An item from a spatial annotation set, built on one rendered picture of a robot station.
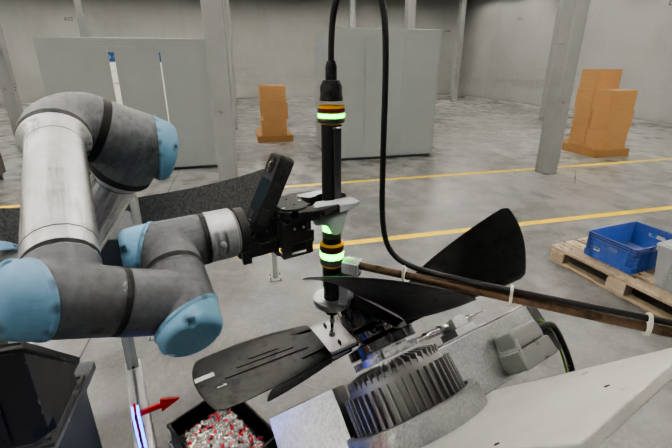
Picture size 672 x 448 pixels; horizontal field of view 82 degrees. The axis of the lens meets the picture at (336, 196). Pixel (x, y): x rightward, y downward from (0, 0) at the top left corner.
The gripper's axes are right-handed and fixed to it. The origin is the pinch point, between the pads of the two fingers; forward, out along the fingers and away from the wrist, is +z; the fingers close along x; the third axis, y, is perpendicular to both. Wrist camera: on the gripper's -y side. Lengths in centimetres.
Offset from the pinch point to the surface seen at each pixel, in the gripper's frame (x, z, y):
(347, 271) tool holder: 3.6, -2.0, 12.7
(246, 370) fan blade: 1.1, -20.8, 27.3
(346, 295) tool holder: 3.5, -2.1, 17.7
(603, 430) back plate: 43.6, 1.1, 11.2
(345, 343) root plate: 3.0, -2.1, 28.6
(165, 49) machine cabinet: -614, 66, -47
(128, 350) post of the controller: -53, -40, 54
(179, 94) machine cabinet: -611, 76, 20
